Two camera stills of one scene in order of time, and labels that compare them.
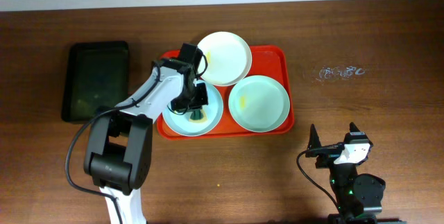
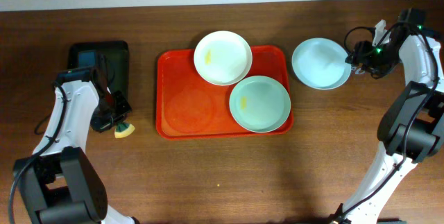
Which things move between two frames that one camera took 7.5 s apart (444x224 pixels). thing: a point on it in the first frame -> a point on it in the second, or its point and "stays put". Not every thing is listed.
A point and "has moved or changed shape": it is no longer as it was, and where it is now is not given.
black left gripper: [195, 105] -> [113, 116]
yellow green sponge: [198, 116] has moved or changed shape
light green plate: [259, 104] stays put
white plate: [229, 58] stays put
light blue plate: [180, 121] -> [320, 64]
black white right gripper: [326, 153] -> [362, 53]
